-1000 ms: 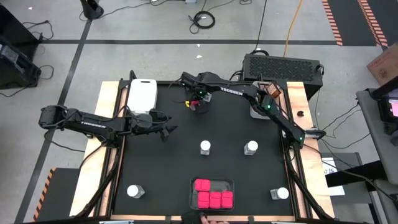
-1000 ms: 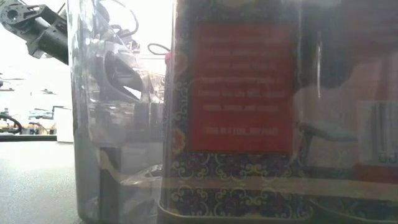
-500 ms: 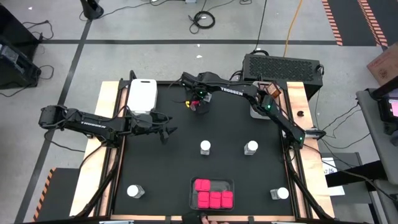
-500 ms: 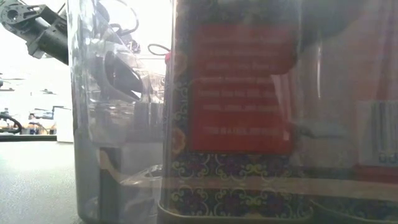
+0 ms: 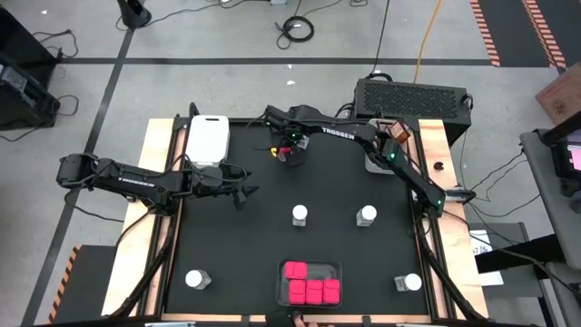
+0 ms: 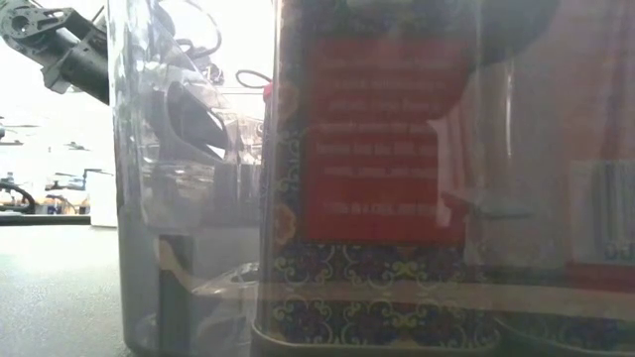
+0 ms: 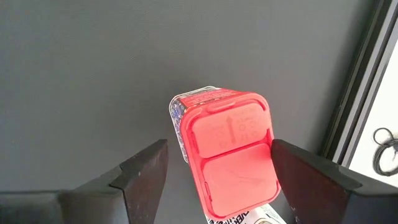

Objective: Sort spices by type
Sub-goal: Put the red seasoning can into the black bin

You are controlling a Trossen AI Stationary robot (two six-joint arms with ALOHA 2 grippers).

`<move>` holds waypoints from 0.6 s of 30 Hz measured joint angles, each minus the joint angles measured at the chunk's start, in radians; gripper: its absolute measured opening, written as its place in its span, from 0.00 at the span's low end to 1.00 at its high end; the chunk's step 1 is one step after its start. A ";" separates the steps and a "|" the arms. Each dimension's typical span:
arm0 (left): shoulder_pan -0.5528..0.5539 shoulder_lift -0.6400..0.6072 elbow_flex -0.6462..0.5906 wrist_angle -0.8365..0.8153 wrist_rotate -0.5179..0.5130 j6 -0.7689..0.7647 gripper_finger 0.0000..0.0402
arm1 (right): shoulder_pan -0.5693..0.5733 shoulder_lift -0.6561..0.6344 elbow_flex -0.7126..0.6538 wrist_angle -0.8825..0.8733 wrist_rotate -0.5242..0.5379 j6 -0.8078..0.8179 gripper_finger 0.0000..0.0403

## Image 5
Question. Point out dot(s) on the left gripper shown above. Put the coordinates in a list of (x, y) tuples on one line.
[(213, 179)]

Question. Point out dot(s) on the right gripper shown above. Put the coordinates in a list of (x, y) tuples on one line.
[(295, 136)]

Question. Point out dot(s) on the pink block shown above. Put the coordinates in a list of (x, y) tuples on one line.
[(296, 270)]

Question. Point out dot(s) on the brown taco seasoning packet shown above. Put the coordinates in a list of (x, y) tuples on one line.
[(400, 131)]

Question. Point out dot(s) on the clear plastic bin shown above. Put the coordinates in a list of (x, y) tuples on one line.
[(324, 270)]

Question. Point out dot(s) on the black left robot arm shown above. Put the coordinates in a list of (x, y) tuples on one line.
[(136, 182)]

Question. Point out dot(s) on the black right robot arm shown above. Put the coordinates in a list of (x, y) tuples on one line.
[(358, 136)]

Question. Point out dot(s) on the person's forearm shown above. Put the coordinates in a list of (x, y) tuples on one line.
[(279, 319)]

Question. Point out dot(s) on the small yellow tag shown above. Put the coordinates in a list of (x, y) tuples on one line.
[(273, 151)]

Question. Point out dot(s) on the white plastic bin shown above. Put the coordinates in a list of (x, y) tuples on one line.
[(377, 168), (206, 141)]

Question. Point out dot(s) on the black perforated computer case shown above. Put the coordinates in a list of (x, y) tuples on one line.
[(408, 97)]

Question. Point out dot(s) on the person's hand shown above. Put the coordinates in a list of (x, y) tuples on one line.
[(302, 322)]

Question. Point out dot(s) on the black hazard-striped floor mat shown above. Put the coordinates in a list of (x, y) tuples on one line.
[(86, 286), (513, 32), (567, 22)]

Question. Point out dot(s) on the black stand base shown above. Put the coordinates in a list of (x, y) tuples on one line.
[(134, 13)]

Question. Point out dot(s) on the white paper sheet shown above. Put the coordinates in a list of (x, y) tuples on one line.
[(479, 238)]

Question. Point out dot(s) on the black equipment case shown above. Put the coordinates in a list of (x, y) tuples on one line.
[(18, 41), (27, 104)]

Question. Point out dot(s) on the grey cart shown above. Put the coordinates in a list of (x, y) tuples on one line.
[(549, 204)]

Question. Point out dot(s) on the brown cardboard box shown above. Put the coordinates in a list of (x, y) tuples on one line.
[(563, 97)]

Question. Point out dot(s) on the black monitor pink screen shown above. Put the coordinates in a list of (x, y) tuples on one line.
[(565, 159)]

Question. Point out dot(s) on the black clamp bracket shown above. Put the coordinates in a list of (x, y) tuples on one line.
[(193, 111)]

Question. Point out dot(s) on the black aluminium table frame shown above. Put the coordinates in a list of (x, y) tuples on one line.
[(161, 290)]

